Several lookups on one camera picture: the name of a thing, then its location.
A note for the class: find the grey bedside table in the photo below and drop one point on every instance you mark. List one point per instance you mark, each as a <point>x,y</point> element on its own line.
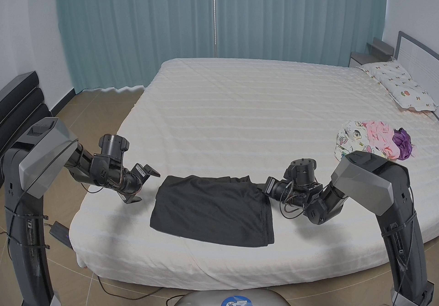
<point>368,57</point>

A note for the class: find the dark grey chest of drawers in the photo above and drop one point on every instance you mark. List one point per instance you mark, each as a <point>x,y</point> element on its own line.
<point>20,105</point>

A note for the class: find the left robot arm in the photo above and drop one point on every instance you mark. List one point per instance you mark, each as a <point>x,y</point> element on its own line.
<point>44,157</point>

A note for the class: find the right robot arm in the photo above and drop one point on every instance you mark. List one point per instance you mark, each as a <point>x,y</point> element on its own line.
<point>367,181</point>

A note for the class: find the purple garment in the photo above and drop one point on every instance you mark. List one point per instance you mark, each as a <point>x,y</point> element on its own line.
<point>403,141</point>

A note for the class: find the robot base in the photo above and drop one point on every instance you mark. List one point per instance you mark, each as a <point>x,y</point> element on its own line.
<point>205,298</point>

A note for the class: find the blue-green curtain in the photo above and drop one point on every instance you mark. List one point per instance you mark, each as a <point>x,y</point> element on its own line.
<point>301,6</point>
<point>137,23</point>

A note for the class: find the white printed pillow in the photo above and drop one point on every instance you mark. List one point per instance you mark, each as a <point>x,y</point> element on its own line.
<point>401,85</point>

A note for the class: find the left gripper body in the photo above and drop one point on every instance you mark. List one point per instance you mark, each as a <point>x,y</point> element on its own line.
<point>132,183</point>

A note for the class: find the white printed pyjama top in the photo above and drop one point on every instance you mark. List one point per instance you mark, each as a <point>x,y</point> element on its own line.
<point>349,140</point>

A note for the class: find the black power adapter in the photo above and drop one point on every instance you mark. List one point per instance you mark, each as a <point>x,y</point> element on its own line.
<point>61,234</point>

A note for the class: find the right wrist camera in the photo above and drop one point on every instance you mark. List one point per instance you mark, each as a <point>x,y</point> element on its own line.
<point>287,174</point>

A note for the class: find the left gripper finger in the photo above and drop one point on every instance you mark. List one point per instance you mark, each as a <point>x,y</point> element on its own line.
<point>135,199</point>
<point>153,172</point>

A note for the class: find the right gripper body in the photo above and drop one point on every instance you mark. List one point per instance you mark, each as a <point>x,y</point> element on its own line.
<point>279,191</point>

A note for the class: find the black T-shirt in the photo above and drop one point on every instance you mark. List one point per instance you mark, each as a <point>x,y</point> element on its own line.
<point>212,212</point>

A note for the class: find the pink garment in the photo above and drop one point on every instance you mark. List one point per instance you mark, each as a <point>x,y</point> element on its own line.
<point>382,140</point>

